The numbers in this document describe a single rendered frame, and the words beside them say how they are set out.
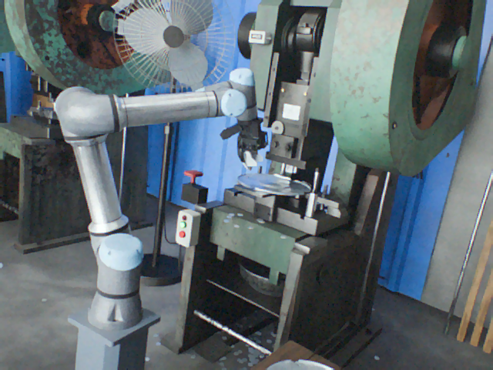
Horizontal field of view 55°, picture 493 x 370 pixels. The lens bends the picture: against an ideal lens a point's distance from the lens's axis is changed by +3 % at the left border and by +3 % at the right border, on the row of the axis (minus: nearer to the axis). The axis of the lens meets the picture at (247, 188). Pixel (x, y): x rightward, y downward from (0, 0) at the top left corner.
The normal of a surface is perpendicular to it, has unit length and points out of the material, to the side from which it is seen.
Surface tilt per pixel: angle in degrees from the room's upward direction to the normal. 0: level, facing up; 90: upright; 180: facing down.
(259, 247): 90
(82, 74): 90
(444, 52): 96
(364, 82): 106
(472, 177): 90
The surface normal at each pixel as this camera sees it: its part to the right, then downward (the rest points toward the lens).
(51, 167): 0.77, 0.26
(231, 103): 0.40, 0.29
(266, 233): -0.59, 0.11
